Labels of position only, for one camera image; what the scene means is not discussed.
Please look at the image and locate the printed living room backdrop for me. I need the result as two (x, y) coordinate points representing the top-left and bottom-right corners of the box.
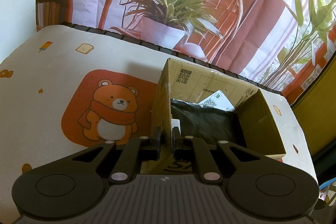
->
(36, 0), (335, 97)

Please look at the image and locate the cartoon printed table mat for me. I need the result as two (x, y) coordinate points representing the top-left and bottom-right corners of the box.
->
(1, 25), (315, 223)

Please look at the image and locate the black plastic bag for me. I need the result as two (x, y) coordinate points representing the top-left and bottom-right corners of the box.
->
(170, 99), (247, 147)

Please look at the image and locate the white printed card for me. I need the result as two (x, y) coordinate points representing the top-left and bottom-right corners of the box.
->
(199, 90), (235, 111)

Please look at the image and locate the brown SF cardboard box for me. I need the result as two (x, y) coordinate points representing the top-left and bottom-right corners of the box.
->
(141, 59), (287, 174)

